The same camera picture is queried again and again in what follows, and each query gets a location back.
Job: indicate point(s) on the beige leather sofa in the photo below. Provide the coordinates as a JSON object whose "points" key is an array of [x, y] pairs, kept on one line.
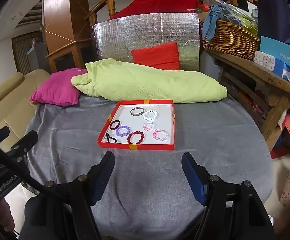
{"points": [[16, 110]]}

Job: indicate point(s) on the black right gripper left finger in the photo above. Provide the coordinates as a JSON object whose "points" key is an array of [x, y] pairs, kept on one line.
{"points": [[63, 211]]}

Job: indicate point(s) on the person's left hand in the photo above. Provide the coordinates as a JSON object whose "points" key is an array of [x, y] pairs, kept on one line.
{"points": [[6, 219]]}

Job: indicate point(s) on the grey bed blanket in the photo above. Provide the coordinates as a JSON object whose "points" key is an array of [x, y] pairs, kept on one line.
{"points": [[148, 196]]}

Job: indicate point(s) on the maroon hair band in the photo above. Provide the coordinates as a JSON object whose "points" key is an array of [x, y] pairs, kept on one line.
{"points": [[114, 124]]}

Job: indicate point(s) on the silver insulation foil panel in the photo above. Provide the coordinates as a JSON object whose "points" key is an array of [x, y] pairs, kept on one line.
{"points": [[117, 38]]}

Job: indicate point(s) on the wicker basket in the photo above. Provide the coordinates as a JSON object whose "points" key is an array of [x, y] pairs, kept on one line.
{"points": [[232, 39]]}

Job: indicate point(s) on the magenta pillow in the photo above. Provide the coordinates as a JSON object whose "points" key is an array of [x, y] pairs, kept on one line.
{"points": [[58, 90]]}

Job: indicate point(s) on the brown wooden cabinet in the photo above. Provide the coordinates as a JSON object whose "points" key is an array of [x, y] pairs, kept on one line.
{"points": [[67, 32]]}

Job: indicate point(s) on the wooden side table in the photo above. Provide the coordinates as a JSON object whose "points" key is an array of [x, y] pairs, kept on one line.
{"points": [[264, 95]]}

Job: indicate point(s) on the white patterned box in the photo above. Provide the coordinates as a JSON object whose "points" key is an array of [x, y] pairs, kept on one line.
{"points": [[272, 64]]}

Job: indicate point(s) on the blue fashion box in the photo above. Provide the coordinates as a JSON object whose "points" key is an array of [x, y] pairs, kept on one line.
{"points": [[276, 49]]}

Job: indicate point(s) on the dark metal bangle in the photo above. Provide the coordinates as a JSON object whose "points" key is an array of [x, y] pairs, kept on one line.
{"points": [[137, 111]]}

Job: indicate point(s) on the light green folded duvet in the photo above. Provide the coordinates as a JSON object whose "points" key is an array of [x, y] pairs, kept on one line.
{"points": [[122, 81]]}

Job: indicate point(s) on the red jewelry box tray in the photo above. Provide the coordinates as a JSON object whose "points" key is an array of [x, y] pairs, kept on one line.
{"points": [[154, 130]]}

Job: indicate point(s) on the large red cushion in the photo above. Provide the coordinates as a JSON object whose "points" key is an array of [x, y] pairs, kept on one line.
{"points": [[140, 7]]}

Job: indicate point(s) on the dark navy bag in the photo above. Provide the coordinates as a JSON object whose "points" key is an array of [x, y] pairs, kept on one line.
{"points": [[274, 20]]}

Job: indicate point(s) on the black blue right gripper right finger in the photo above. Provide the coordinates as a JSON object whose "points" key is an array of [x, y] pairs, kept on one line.
{"points": [[233, 211]]}

